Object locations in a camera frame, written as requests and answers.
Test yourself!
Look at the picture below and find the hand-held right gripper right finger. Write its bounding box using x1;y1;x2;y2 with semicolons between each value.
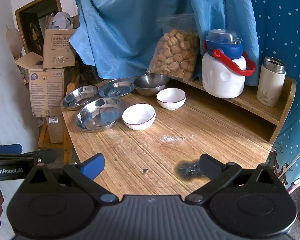
184;153;283;205

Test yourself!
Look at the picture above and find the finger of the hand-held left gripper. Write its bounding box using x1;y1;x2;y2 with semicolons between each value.
0;144;23;159
22;149;57;165

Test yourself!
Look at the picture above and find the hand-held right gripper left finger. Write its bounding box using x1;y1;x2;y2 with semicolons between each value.
22;152;118;205

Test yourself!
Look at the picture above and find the stainless steel plate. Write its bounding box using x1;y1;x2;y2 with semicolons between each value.
98;77;136;98
61;85;99;111
75;97;126;133

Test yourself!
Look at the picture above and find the white red-rimmed bowl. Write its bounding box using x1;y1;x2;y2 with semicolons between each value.
122;104;156;131
156;88;187;111

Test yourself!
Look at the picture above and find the stainless steel bowl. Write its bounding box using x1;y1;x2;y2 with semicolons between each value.
133;74;170;96

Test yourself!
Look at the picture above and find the small labelled cardboard box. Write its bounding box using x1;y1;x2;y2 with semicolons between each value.
47;115;65;143

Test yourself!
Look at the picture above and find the cardboard box with open flaps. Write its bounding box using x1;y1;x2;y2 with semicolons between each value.
14;52;65;117

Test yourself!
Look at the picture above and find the wooden desk shelf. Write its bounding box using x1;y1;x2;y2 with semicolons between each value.
170;76;297;145

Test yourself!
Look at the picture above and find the cream thermos flask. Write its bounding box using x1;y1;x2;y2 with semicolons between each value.
256;56;286;107

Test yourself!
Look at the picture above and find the pale dried gourd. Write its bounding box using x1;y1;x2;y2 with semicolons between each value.
6;25;23;55

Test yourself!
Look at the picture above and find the plain brown cardboard box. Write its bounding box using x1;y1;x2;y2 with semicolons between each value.
43;27;77;69

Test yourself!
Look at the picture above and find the clear bag of biscuits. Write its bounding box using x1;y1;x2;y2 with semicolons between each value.
147;14;200;82

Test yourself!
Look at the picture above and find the dark framed picture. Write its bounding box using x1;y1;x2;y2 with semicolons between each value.
14;0;63;55

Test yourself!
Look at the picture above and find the white printed bag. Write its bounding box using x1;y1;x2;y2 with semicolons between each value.
51;12;74;30

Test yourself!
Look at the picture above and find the plain blue cloth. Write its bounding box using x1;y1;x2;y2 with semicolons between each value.
71;0;259;85

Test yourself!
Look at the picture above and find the blue dotted printed curtain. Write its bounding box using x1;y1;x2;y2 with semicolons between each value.
245;0;300;188

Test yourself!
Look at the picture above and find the white jug with red handle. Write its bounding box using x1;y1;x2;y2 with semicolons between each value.
202;29;256;99

